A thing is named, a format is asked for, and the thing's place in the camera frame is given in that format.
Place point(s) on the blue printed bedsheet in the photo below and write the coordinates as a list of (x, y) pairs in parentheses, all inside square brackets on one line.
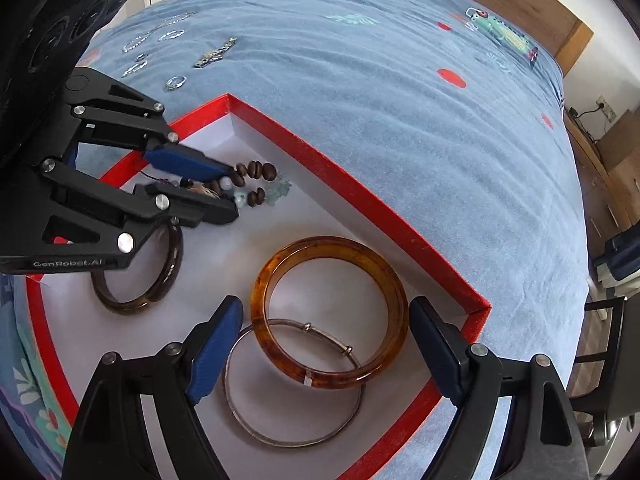
[(400, 135)]

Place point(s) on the wooden nightstand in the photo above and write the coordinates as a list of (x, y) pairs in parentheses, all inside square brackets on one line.
[(595, 200)]

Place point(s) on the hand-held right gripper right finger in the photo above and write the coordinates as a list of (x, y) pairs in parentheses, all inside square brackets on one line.
[(435, 345)]

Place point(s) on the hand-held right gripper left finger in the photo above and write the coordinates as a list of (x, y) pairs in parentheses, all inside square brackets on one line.
[(215, 355)]

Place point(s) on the grey chair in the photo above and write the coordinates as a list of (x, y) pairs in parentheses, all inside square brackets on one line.
[(615, 350)]

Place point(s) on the dark blue bag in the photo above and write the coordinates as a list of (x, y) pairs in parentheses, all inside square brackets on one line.
[(620, 260)]

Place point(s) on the thin silver bangle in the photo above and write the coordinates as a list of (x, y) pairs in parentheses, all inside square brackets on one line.
[(350, 351)]

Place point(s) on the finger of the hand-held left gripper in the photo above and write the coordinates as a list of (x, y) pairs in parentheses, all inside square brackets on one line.
[(200, 210), (190, 160)]

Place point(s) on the red jewelry box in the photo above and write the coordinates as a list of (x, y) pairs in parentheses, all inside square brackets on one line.
[(310, 210)]

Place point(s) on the wooden headboard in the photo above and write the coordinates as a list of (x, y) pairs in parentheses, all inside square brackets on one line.
[(525, 0)]

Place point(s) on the dark brown bangle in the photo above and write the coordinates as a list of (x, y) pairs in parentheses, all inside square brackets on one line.
[(172, 260)]

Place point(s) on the wall socket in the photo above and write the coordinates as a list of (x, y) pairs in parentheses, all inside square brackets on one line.
[(607, 108)]

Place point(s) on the amber bangle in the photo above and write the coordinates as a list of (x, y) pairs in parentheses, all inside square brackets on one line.
[(380, 280)]

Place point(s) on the wooden drawer cabinet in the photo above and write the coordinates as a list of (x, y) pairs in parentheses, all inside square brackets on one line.
[(625, 160)]

